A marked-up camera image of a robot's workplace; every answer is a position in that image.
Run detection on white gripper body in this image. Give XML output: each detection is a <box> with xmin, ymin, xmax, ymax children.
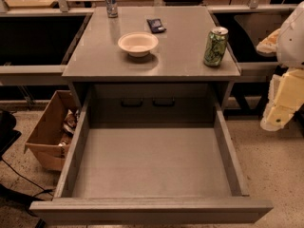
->
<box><xmin>277</xmin><ymin>69</ymin><xmax>304</xmax><ymax>111</ymax></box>

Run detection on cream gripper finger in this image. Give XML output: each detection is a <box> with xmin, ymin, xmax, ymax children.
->
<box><xmin>260</xmin><ymin>104</ymin><xmax>295</xmax><ymax>131</ymax></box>
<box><xmin>263</xmin><ymin>74</ymin><xmax>281</xmax><ymax>118</ymax></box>

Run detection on green soda can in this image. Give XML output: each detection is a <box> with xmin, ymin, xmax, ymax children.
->
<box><xmin>203</xmin><ymin>27</ymin><xmax>229</xmax><ymax>67</ymax></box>

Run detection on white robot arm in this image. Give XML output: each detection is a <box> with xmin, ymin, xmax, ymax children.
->
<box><xmin>256</xmin><ymin>2</ymin><xmax>304</xmax><ymax>131</ymax></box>

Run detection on grey cabinet with top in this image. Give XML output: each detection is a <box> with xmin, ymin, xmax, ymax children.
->
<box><xmin>62</xmin><ymin>5</ymin><xmax>242</xmax><ymax>129</ymax></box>

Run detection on open grey top drawer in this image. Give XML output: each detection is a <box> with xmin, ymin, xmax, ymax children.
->
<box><xmin>30</xmin><ymin>87</ymin><xmax>273</xmax><ymax>225</ymax></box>

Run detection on dark blue snack packet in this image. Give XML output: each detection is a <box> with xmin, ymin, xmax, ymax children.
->
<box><xmin>147</xmin><ymin>19</ymin><xmax>166</xmax><ymax>33</ymax></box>

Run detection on white paper bowl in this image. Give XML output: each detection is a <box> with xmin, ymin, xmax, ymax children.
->
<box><xmin>118</xmin><ymin>32</ymin><xmax>159</xmax><ymax>57</ymax></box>

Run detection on crumpled wrappers in box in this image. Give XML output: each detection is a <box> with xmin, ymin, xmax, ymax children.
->
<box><xmin>59</xmin><ymin>109</ymin><xmax>79</xmax><ymax>146</ymax></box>

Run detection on cardboard box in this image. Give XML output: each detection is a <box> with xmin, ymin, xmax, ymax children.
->
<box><xmin>25</xmin><ymin>90</ymin><xmax>77</xmax><ymax>171</ymax></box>

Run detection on black object at left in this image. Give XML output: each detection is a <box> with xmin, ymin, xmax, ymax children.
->
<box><xmin>0</xmin><ymin>110</ymin><xmax>21</xmax><ymax>158</ymax></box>

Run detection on black floor cable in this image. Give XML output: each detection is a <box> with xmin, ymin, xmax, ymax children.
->
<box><xmin>0</xmin><ymin>158</ymin><xmax>55</xmax><ymax>228</ymax></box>

